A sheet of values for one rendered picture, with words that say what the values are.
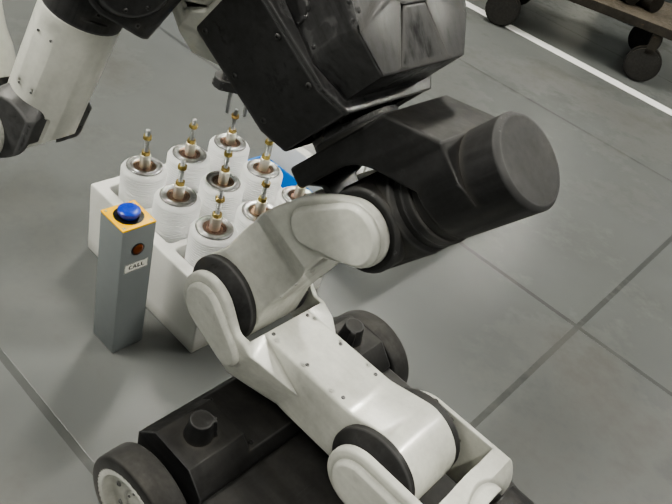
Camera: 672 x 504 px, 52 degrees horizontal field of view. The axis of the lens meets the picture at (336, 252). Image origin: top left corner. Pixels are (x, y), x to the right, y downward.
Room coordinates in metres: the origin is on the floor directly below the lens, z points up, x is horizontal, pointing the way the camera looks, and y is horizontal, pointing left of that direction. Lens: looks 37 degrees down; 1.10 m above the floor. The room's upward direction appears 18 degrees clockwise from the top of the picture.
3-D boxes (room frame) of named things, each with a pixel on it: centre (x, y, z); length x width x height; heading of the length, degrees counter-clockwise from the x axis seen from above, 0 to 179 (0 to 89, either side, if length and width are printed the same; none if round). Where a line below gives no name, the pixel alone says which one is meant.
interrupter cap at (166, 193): (1.14, 0.34, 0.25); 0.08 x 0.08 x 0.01
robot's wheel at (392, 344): (1.02, -0.12, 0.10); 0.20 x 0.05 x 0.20; 59
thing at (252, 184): (1.34, 0.22, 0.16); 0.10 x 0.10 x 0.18
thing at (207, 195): (1.24, 0.28, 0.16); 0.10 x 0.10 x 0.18
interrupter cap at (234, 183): (1.24, 0.28, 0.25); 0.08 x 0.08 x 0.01
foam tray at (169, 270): (1.24, 0.28, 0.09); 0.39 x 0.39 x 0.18; 58
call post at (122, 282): (0.95, 0.37, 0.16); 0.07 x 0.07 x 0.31; 58
